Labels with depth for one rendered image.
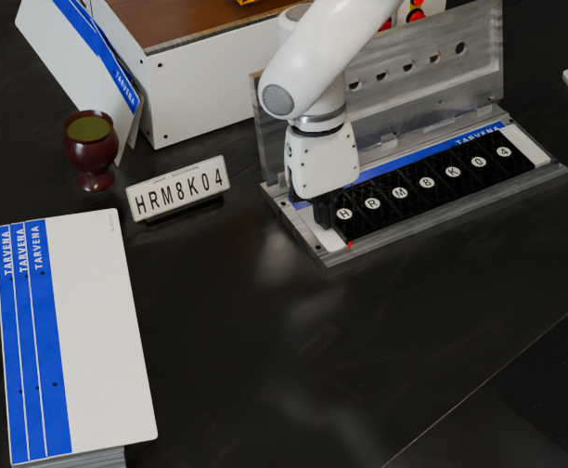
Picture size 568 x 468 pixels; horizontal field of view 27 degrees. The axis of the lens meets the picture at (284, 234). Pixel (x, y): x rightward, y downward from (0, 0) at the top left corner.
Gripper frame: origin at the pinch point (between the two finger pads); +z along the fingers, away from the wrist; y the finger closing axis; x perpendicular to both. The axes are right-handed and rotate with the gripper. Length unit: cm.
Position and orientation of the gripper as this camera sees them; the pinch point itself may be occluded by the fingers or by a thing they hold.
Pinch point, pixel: (324, 213)
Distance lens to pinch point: 170.8
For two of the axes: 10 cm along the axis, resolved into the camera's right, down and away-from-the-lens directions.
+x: -4.7, -4.6, 7.5
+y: 8.8, -3.3, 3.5
